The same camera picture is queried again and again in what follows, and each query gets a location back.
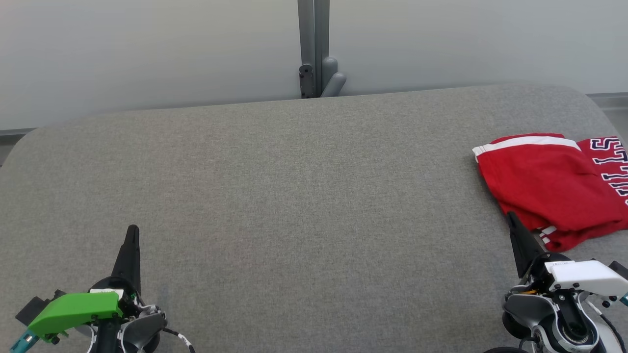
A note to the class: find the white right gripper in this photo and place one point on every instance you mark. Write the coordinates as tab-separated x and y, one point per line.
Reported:
588	277

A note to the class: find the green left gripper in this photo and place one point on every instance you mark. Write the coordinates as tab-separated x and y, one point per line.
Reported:
73	311

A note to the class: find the red white-striped shorts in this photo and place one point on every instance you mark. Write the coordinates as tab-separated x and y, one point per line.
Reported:
539	181

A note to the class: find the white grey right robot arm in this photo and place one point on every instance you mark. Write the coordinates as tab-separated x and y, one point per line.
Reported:
530	309

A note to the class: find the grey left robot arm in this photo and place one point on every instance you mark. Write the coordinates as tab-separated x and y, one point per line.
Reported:
142	328

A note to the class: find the grey fabric sofa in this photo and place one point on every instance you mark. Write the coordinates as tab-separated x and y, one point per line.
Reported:
294	196

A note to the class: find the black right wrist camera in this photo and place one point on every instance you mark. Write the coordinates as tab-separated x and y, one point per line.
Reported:
620	269

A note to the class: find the teal left camera connector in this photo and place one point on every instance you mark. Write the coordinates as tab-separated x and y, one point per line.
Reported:
22	341

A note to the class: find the dark metal bracket plate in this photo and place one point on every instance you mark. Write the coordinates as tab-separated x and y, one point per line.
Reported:
306	81

